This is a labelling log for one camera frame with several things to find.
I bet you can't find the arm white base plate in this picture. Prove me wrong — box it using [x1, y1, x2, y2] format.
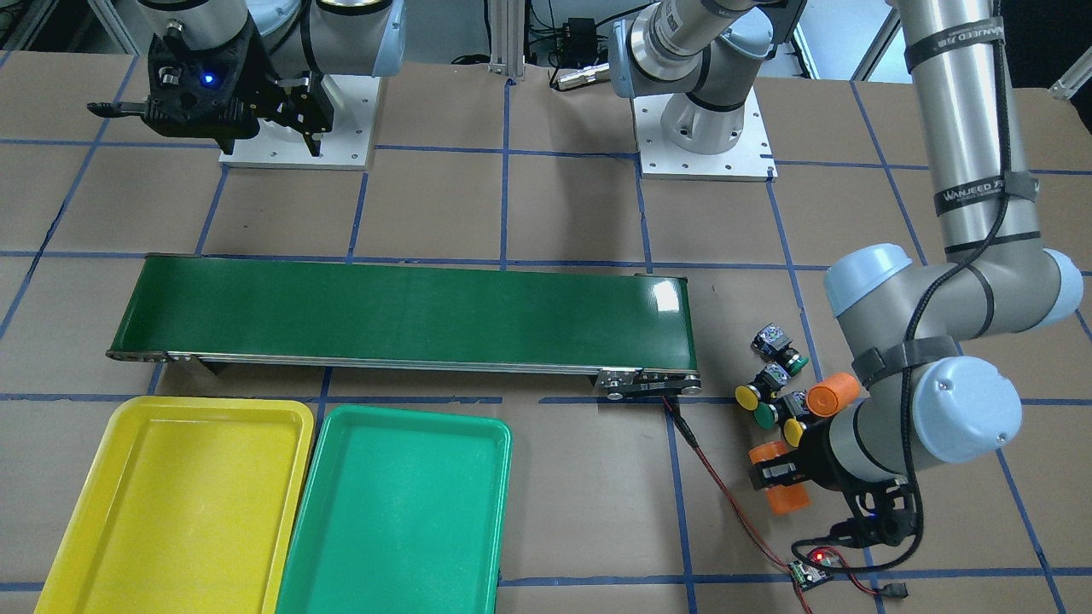
[219, 73, 385, 172]
[631, 88, 779, 182]

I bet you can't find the orange cylinder with numbers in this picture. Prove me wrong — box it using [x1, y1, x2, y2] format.
[748, 442, 811, 513]

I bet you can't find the green conveyor belt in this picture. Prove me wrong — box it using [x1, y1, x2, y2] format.
[107, 255, 702, 400]

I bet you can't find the yellow plastic tray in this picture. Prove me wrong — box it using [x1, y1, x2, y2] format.
[35, 395, 314, 613]

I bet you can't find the green push button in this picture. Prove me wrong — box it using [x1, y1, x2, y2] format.
[750, 322, 810, 377]
[752, 390, 810, 429]

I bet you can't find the red black power cable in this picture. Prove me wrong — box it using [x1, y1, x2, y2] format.
[661, 395, 909, 600]

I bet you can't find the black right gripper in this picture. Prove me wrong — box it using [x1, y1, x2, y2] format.
[87, 17, 334, 156]

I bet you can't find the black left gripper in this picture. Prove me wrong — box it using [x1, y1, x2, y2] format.
[790, 420, 923, 548]

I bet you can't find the green plastic tray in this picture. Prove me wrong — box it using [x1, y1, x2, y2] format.
[276, 405, 512, 613]

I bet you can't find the yellow push button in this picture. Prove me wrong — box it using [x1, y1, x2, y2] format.
[781, 417, 809, 449]
[734, 364, 790, 412]

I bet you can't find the plain orange cylinder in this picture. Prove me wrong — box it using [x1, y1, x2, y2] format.
[804, 371, 860, 417]

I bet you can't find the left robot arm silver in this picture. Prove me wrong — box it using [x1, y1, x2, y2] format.
[749, 1, 1083, 548]

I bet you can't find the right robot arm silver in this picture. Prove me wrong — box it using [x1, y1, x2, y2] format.
[87, 1, 405, 165]

